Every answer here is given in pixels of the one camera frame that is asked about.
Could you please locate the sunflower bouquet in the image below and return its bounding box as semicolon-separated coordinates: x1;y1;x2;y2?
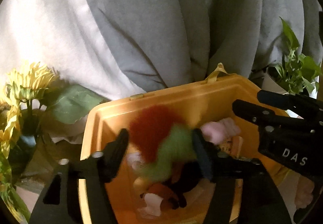
0;61;108;224

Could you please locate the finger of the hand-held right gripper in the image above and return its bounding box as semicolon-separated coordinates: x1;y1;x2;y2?
257;89;323;120
232;99;287;136

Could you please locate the grey ribbed vase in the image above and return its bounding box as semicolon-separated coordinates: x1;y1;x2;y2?
5;110;44;172

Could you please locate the white plant pot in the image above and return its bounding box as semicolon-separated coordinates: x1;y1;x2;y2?
261;70;319;99

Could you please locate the green potted plant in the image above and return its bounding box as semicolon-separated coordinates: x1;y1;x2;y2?
267;16;323;95

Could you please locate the red fuzzy scrunchie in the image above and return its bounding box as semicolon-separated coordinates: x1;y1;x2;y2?
129;105;178;162

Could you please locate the pink plush toy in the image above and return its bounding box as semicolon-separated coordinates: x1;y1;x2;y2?
200;117;241;144

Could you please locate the person's right hand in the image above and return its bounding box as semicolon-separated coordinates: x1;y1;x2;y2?
294;176;315;210

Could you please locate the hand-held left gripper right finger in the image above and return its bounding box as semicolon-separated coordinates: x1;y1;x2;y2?
191;128;288;224

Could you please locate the grey curtain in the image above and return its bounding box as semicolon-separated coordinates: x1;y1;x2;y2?
75;0;323;89

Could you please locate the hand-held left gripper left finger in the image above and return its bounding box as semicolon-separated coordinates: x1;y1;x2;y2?
29;128;130;224

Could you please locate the orange plastic crate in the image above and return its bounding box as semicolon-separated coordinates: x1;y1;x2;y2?
78;63;304;224

